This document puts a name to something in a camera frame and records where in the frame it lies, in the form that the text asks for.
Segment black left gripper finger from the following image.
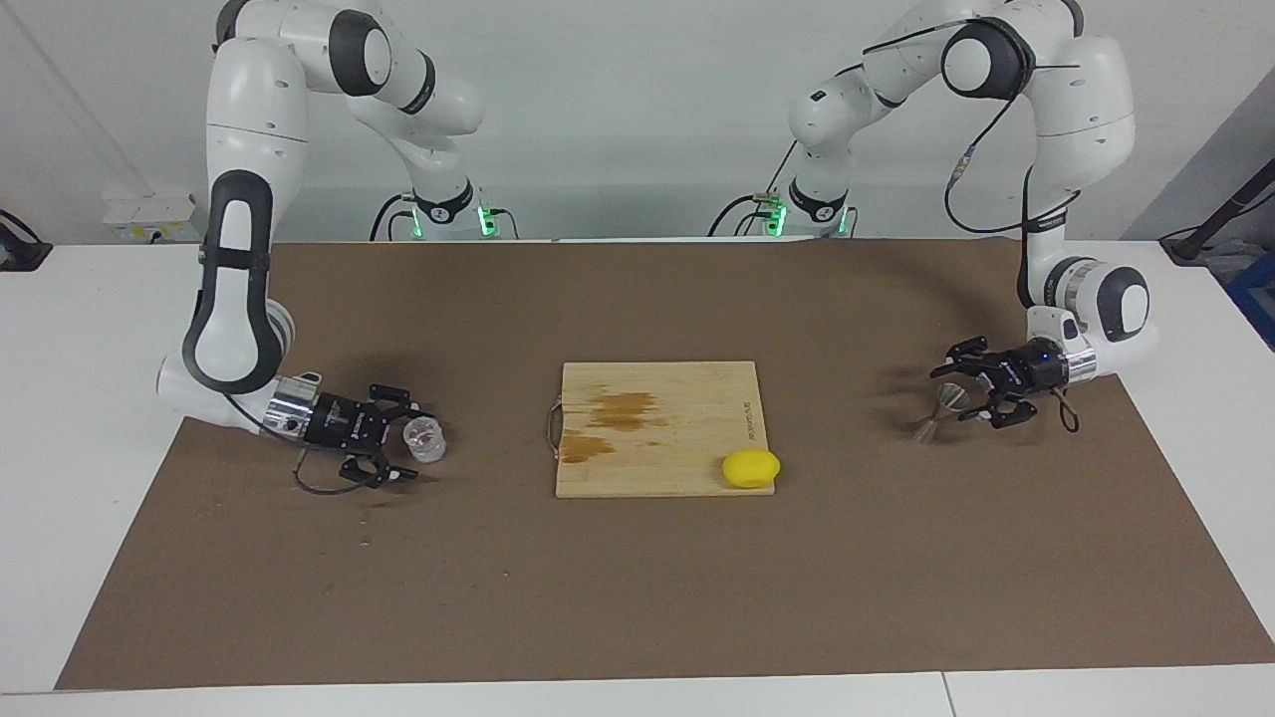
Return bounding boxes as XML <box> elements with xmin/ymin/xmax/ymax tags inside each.
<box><xmin>928</xmin><ymin>336</ymin><xmax>1009</xmax><ymax>381</ymax></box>
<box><xmin>956</xmin><ymin>386</ymin><xmax>1043</xmax><ymax>432</ymax></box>

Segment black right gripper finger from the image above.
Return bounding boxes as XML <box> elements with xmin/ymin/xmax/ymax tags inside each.
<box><xmin>337</xmin><ymin>446</ymin><xmax>420</xmax><ymax>491</ymax></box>
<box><xmin>367</xmin><ymin>382</ymin><xmax>439</xmax><ymax>421</ymax></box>

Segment small clear glass cup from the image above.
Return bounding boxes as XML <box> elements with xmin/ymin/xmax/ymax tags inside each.
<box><xmin>402</xmin><ymin>416</ymin><xmax>446</xmax><ymax>465</ymax></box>

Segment steel double jigger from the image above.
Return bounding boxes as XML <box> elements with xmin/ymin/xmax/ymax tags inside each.
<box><xmin>910</xmin><ymin>382</ymin><xmax>970</xmax><ymax>445</ymax></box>

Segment black stand pole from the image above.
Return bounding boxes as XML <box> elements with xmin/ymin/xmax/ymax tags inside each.
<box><xmin>1160</xmin><ymin>157</ymin><xmax>1275</xmax><ymax>266</ymax></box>

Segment blue box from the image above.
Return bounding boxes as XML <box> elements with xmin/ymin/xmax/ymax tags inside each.
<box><xmin>1223</xmin><ymin>247</ymin><xmax>1275</xmax><ymax>352</ymax></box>

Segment yellow lemon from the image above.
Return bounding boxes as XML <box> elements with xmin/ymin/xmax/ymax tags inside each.
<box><xmin>721</xmin><ymin>448</ymin><xmax>783</xmax><ymax>491</ymax></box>

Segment wooden cutting board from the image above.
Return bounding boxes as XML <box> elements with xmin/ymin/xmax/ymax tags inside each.
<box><xmin>545</xmin><ymin>360</ymin><xmax>776</xmax><ymax>499</ymax></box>

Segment white power strip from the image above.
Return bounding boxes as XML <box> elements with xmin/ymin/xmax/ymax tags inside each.
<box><xmin>103</xmin><ymin>194</ymin><xmax>200</xmax><ymax>245</ymax></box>

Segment brown table mat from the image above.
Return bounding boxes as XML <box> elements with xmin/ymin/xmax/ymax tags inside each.
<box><xmin>55</xmin><ymin>237</ymin><xmax>1275</xmax><ymax>691</ymax></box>

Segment black table clamp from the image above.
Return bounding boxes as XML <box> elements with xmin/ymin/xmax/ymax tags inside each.
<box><xmin>0</xmin><ymin>207</ymin><xmax>53</xmax><ymax>272</ymax></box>

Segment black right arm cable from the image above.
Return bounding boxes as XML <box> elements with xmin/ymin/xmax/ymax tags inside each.
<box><xmin>224</xmin><ymin>391</ymin><xmax>401</xmax><ymax>497</ymax></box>

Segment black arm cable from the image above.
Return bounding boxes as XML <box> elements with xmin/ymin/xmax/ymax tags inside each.
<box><xmin>224</xmin><ymin>391</ymin><xmax>401</xmax><ymax>497</ymax></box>
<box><xmin>863</xmin><ymin>18</ymin><xmax>1087</xmax><ymax>435</ymax></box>

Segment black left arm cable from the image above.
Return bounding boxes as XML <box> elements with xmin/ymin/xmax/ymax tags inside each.
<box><xmin>863</xmin><ymin>18</ymin><xmax>1087</xmax><ymax>435</ymax></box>

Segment black right base cable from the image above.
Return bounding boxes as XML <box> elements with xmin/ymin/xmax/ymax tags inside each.
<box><xmin>369</xmin><ymin>192</ymin><xmax>414</xmax><ymax>242</ymax></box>

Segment black base cable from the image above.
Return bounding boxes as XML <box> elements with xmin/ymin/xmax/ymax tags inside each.
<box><xmin>369</xmin><ymin>192</ymin><xmax>414</xmax><ymax>242</ymax></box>
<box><xmin>707</xmin><ymin>149</ymin><xmax>804</xmax><ymax>238</ymax></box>

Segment black left base cable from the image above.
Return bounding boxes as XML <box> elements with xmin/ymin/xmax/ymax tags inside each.
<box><xmin>707</xmin><ymin>149</ymin><xmax>804</xmax><ymax>238</ymax></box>

